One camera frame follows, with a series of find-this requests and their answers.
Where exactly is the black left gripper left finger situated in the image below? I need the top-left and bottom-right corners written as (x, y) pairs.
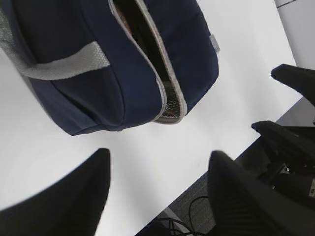
top-left (0, 148), bottom-right (111, 236)

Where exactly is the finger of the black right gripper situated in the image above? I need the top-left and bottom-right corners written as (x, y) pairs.
top-left (252, 121), bottom-right (315, 170)
top-left (271, 64), bottom-right (315, 106)

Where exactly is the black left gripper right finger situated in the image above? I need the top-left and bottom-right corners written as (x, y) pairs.
top-left (208, 150), bottom-right (315, 236)

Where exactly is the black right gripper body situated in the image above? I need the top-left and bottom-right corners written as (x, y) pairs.
top-left (258, 142), bottom-right (315, 197)

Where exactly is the navy blue lunch bag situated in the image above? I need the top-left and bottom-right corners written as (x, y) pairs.
top-left (0, 0), bottom-right (219, 136)

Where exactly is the black floor cable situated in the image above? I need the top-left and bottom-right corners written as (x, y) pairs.
top-left (157, 195), bottom-right (212, 236)

